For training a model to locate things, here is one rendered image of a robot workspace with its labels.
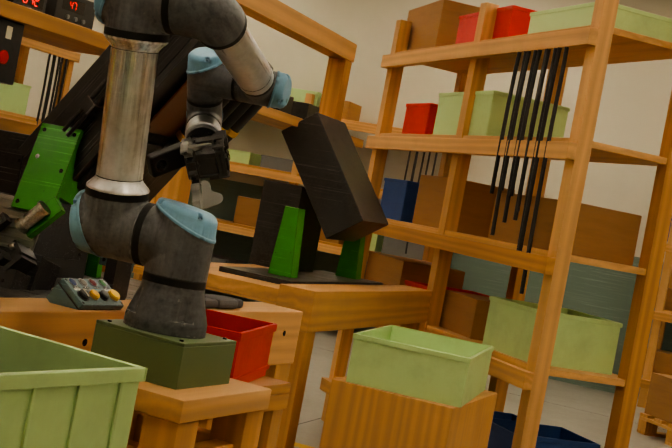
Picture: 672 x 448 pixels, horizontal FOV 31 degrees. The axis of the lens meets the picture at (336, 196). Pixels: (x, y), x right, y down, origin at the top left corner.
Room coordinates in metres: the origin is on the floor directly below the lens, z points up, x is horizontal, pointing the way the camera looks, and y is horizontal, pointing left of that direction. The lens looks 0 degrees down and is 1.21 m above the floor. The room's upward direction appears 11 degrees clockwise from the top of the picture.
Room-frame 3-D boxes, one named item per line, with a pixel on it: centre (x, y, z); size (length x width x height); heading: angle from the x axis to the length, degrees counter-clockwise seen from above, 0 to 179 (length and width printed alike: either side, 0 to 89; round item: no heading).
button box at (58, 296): (2.61, 0.48, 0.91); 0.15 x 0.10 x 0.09; 154
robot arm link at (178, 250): (2.22, 0.27, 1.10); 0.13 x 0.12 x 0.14; 77
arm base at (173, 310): (2.22, 0.26, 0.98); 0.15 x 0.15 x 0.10
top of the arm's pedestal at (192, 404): (2.22, 0.26, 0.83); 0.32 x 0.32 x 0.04; 65
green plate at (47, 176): (2.81, 0.64, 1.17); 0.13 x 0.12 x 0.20; 154
